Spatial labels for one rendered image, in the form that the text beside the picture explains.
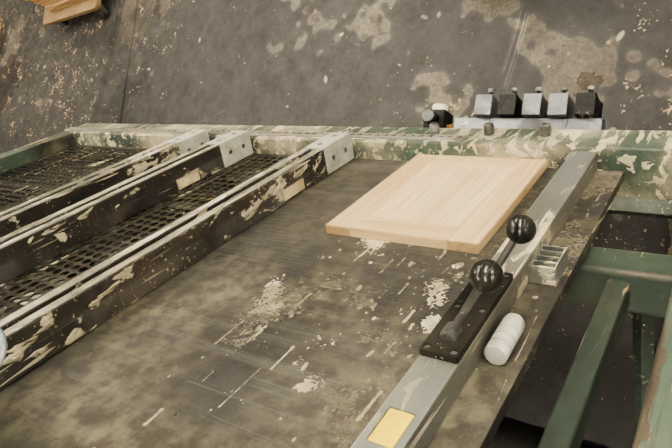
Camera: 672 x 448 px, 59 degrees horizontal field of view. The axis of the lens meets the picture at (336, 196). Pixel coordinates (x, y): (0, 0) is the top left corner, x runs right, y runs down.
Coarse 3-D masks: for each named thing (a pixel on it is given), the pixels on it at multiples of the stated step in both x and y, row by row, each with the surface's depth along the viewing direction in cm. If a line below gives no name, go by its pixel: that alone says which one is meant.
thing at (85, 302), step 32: (288, 160) 142; (320, 160) 145; (256, 192) 127; (192, 224) 114; (224, 224) 120; (128, 256) 106; (160, 256) 107; (192, 256) 114; (64, 288) 97; (96, 288) 97; (128, 288) 102; (0, 320) 90; (32, 320) 89; (64, 320) 93; (96, 320) 98; (32, 352) 89; (0, 384) 85
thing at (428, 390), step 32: (576, 160) 120; (544, 192) 109; (576, 192) 110; (544, 224) 97; (512, 256) 89; (512, 288) 83; (480, 352) 74; (416, 384) 67; (448, 384) 67; (416, 416) 62
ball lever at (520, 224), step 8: (512, 216) 75; (520, 216) 74; (528, 216) 75; (512, 224) 74; (520, 224) 74; (528, 224) 74; (512, 232) 74; (520, 232) 74; (528, 232) 73; (512, 240) 75; (520, 240) 74; (528, 240) 74; (504, 248) 77; (512, 248) 77; (504, 256) 78
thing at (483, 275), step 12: (480, 264) 65; (492, 264) 65; (480, 276) 65; (492, 276) 65; (480, 288) 65; (492, 288) 65; (468, 300) 69; (468, 312) 70; (456, 324) 71; (444, 336) 72; (456, 336) 71
